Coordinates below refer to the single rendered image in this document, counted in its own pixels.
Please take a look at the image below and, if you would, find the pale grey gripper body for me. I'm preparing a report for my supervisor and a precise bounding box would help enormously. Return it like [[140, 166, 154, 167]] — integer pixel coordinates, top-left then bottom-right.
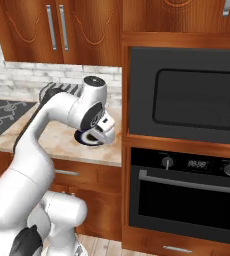
[[88, 127, 117, 145]]

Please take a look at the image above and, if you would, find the silver oven door handle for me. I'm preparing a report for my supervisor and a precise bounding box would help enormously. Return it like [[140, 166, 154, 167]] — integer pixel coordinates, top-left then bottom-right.
[[138, 168, 230, 196]]

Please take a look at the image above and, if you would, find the wooden base cupboard door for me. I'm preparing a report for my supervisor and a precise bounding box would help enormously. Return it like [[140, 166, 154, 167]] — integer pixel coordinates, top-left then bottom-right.
[[48, 183, 123, 242]]

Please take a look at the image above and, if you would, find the wooden drawer front under oven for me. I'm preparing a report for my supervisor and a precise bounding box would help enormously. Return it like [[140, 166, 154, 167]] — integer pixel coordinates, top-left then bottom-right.
[[121, 225, 230, 256]]

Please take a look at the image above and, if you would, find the dark blue and white plate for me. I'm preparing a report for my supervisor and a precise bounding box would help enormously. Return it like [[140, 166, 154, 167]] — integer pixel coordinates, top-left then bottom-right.
[[73, 129, 105, 147]]

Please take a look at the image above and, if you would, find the black and white striped rack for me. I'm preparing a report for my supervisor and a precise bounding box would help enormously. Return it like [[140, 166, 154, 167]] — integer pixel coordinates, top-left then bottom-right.
[[38, 81, 85, 104]]

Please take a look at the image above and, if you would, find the wooden drawer front under counter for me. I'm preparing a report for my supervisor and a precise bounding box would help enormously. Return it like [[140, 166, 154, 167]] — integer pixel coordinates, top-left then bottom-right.
[[50, 158, 123, 195]]

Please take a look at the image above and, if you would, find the black glass oven door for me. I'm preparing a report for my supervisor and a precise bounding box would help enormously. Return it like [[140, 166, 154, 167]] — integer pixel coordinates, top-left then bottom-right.
[[128, 166, 230, 246]]

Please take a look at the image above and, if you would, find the silver cupboard door handle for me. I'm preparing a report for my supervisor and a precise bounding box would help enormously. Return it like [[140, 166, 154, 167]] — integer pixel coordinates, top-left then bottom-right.
[[58, 4, 70, 52], [45, 4, 58, 52]]

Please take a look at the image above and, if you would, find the black gas hob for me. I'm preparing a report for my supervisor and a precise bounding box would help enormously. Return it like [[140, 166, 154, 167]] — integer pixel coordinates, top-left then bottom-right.
[[0, 98, 38, 140]]

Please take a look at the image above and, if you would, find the wooden cupboard door above microwave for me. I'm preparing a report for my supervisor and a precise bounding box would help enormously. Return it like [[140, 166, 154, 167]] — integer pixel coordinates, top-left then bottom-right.
[[122, 0, 230, 34]]

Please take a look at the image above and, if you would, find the silver drawer handle under counter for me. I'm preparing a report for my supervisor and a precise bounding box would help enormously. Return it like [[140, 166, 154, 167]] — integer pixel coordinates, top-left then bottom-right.
[[54, 168, 80, 177]]

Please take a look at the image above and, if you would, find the silver handle above microwave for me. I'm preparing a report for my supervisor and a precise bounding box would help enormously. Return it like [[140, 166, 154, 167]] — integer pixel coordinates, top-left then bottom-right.
[[222, 0, 230, 17]]

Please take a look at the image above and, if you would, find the silver drawer handle under oven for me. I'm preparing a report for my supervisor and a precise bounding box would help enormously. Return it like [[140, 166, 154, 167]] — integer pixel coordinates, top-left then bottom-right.
[[162, 245, 194, 254]]

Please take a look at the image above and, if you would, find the wooden wall cupboard door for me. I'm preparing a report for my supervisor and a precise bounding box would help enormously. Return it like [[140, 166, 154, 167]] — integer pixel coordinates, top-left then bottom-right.
[[55, 0, 123, 67], [0, 0, 65, 65]]

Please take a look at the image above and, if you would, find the black built-in microwave oven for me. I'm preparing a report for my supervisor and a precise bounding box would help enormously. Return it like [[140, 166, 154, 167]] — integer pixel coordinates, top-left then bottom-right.
[[128, 46, 230, 146]]

